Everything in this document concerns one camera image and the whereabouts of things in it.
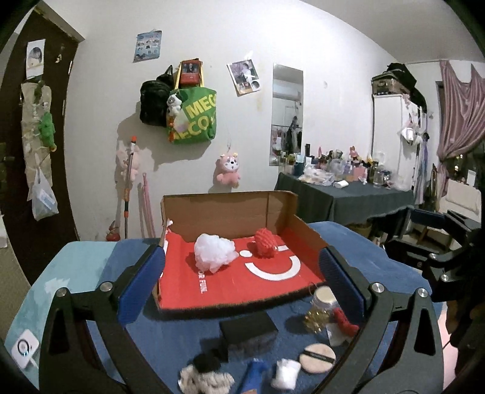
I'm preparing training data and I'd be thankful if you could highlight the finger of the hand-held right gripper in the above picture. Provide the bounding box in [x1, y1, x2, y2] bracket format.
[409, 208, 474, 232]
[386, 235, 442, 272]

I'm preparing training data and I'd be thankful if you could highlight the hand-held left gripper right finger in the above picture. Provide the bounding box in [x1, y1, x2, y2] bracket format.
[318, 244, 446, 394]

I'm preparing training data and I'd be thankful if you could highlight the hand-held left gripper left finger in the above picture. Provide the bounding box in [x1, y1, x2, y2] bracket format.
[38, 243, 171, 394]

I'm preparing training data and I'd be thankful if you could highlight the beige powder puff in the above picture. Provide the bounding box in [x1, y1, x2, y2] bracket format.
[299, 343, 337, 374]

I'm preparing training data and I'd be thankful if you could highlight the cardboard box with red lining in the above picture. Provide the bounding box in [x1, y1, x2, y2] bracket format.
[152, 190, 328, 312]

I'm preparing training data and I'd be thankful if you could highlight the blue tube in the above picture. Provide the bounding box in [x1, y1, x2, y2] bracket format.
[237, 360, 271, 394]

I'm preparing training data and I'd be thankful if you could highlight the glass jar with beige lid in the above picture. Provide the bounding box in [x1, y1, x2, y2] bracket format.
[303, 286, 340, 334]

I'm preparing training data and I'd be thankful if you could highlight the teal blanket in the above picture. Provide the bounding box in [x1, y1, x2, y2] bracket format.
[5, 240, 122, 379]

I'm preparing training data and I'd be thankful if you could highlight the pink stick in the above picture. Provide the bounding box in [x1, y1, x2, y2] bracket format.
[141, 172, 156, 239]

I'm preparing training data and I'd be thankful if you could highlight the table with dark green cloth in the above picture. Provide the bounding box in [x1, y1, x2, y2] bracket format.
[273, 172, 415, 232]

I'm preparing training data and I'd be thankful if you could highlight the white mesh bath pouf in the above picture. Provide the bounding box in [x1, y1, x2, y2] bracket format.
[194, 233, 236, 274]

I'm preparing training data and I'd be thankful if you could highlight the red mesh sponge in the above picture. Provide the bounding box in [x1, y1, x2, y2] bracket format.
[248, 228, 276, 259]

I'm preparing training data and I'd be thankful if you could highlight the white wardrobe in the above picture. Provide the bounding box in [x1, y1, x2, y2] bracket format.
[371, 94, 423, 190]

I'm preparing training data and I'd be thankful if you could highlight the small black box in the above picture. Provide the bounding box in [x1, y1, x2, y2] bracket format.
[219, 312, 277, 355]

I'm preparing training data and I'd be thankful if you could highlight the cluster of cosmetic bottles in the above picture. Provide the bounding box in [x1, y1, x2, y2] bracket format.
[282, 143, 402, 190]

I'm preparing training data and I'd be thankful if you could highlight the white cotton pad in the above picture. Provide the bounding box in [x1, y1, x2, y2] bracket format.
[271, 359, 301, 389]

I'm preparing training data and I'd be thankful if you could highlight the pink curtain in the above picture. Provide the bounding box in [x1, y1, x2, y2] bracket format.
[436, 60, 485, 179]

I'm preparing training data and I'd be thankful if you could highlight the pale pink plush toy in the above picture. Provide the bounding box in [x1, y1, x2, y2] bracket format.
[117, 141, 142, 186]

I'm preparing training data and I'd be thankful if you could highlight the clear plastic bag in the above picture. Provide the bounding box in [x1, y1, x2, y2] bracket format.
[31, 167, 59, 221]

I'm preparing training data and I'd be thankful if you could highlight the dark case on wardrobe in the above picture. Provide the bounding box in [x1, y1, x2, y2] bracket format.
[371, 62, 419, 97]

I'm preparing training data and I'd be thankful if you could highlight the green tote bag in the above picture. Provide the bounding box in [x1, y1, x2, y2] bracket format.
[167, 87, 218, 145]

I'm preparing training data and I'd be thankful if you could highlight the white panda plush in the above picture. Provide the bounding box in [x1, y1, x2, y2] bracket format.
[167, 94, 190, 118]

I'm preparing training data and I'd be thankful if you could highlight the green plush toy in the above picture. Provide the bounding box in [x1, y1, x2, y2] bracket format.
[38, 112, 57, 152]

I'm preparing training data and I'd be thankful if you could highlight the black backpack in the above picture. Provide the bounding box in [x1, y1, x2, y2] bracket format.
[139, 65, 175, 127]

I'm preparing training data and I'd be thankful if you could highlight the beige hanging organizer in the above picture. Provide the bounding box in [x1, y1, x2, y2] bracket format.
[21, 79, 54, 179]

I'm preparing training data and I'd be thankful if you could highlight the dark brown door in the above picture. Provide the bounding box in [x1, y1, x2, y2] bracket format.
[0, 8, 86, 285]

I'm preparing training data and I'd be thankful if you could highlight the photo on door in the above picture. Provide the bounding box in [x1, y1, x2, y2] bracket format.
[26, 39, 46, 80]

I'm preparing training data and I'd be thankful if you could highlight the mop handle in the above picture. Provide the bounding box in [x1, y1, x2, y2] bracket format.
[123, 135, 138, 240]

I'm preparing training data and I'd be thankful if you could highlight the wall mirror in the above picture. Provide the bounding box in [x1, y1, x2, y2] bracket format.
[269, 63, 304, 167]

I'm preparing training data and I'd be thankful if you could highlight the red bag with yellow handles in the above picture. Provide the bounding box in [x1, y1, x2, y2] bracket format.
[176, 58, 205, 89]

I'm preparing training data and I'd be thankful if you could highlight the photo collage wall poster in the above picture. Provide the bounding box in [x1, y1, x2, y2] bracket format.
[227, 59, 261, 97]

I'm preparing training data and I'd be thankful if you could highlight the blue wall poster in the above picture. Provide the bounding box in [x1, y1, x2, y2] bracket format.
[132, 30, 163, 63]

